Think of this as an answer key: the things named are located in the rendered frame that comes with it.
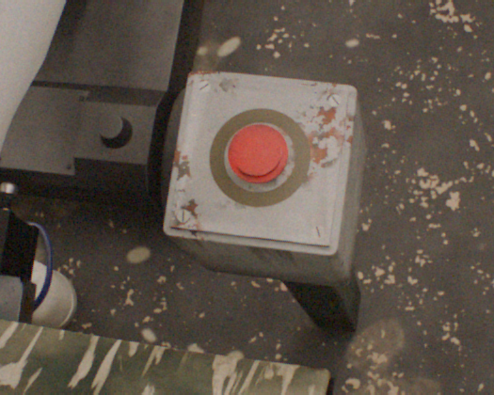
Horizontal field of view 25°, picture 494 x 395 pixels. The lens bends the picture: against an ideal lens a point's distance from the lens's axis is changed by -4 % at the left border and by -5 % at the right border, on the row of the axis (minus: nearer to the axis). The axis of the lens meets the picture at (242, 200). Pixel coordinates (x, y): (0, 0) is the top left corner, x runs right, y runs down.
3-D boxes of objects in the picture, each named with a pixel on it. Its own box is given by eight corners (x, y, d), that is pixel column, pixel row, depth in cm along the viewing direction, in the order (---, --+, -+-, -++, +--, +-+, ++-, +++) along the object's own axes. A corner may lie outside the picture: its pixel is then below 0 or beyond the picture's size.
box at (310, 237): (367, 148, 96) (358, 83, 79) (349, 290, 94) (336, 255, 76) (226, 132, 98) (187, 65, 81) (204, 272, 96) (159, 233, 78)
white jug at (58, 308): (83, 276, 175) (44, 255, 156) (73, 339, 173) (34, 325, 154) (24, 266, 177) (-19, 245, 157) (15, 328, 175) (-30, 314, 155)
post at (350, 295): (361, 292, 169) (327, 178, 96) (356, 332, 168) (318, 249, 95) (322, 287, 170) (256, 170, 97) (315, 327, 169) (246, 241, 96)
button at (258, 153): (294, 134, 79) (291, 125, 77) (286, 191, 78) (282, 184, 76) (236, 127, 80) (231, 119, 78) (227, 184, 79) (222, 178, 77)
